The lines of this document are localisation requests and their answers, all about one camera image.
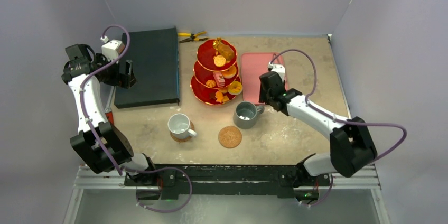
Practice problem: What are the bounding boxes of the grey ceramic mug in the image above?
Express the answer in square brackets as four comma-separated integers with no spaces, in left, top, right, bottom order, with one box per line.
[233,101,265,129]

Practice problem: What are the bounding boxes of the yellow glazed donut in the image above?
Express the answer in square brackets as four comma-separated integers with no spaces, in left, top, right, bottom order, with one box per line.
[227,80,243,96]

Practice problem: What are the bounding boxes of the orange glazed donut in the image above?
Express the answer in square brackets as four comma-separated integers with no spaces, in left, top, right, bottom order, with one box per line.
[221,66,237,79]

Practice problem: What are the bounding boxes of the fish shaped yellow cookie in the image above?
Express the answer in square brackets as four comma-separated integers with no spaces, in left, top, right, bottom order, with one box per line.
[214,91,224,103]

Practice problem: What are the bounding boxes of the round yellow cracker top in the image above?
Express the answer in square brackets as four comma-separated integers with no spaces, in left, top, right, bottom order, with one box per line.
[213,55,227,68]

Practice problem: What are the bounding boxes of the small brown swirl cookie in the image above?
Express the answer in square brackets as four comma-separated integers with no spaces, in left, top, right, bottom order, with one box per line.
[206,80,217,88]

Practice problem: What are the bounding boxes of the woven round coaster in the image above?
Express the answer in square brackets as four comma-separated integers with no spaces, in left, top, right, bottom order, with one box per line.
[170,122,195,143]
[218,126,242,148]

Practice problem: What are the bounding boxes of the brown croissant bread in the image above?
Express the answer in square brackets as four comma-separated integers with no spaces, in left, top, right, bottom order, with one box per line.
[213,38,235,61]

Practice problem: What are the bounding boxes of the white ceramic mug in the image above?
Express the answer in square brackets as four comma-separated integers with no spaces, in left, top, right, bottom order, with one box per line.
[167,113,198,137]

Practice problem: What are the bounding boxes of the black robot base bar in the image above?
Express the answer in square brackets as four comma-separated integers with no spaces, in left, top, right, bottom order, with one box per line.
[122,154,335,200]

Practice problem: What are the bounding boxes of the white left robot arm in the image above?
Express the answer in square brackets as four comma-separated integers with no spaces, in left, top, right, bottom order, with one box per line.
[61,40,157,186]

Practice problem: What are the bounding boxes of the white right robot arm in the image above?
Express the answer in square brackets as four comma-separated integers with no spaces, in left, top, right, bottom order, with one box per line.
[259,71,378,185]

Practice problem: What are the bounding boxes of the dark grey box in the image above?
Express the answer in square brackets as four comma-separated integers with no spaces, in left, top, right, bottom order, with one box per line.
[115,27,180,109]

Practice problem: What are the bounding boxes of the square yellow cracker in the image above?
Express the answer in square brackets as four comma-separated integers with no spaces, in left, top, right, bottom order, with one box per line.
[222,96,230,103]

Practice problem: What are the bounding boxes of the red three-tier cake stand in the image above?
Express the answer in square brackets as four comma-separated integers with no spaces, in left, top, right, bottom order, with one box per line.
[190,39,242,105]

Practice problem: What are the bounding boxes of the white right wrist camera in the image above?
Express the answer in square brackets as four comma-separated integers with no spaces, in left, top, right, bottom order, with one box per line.
[268,62,286,83]

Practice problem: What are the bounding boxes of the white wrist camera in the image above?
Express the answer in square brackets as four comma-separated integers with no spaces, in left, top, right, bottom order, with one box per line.
[101,40,125,62]
[268,62,286,83]

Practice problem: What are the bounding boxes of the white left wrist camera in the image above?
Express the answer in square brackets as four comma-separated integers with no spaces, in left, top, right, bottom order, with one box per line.
[101,40,125,62]

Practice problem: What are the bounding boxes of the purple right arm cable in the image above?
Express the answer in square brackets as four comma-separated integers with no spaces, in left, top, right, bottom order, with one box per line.
[269,49,408,164]

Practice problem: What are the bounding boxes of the red handled wrench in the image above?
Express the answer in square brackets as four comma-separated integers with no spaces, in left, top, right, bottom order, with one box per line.
[105,107,114,124]

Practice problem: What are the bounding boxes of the yellow handled pliers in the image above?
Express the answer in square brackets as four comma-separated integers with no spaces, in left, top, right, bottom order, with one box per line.
[177,31,209,43]

